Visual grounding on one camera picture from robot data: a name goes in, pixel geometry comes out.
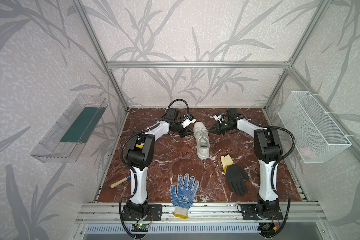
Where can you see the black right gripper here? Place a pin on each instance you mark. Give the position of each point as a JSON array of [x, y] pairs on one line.
[[220, 127]]

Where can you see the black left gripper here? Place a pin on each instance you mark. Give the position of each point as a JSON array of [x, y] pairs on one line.
[[183, 130]]

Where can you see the white leather sneaker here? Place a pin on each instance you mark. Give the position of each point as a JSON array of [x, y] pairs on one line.
[[202, 139]]

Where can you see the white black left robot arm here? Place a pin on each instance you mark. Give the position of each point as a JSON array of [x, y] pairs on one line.
[[137, 152]]

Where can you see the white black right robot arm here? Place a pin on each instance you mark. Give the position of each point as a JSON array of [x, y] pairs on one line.
[[267, 148]]

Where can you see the black yellow work glove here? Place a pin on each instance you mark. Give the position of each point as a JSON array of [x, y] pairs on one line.
[[236, 176]]

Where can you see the pink object in basket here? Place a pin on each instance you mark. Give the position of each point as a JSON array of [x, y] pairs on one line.
[[306, 152]]

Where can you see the blue dotted knit glove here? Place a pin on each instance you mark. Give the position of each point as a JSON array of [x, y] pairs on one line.
[[183, 195]]

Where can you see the right wiring connector board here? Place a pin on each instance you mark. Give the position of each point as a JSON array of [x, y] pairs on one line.
[[268, 227]]

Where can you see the green lit circuit board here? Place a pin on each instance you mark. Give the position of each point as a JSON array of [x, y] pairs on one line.
[[140, 227]]

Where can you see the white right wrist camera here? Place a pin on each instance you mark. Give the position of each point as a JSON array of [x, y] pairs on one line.
[[220, 118]]

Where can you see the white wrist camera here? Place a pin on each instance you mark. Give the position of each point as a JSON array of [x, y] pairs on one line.
[[187, 120], [220, 118]]

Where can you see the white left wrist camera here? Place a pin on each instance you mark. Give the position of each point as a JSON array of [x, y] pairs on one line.
[[187, 120]]

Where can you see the wooden handled brush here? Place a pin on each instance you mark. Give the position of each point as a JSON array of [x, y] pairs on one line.
[[114, 185]]

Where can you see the white wire mesh basket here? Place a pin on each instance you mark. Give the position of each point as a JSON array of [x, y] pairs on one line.
[[312, 127]]

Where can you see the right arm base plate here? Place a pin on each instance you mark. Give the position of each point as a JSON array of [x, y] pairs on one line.
[[259, 212]]

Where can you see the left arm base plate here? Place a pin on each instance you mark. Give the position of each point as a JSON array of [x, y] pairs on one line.
[[147, 212]]

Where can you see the clear plastic wall bin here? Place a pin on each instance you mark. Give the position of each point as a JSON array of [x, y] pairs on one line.
[[67, 138]]

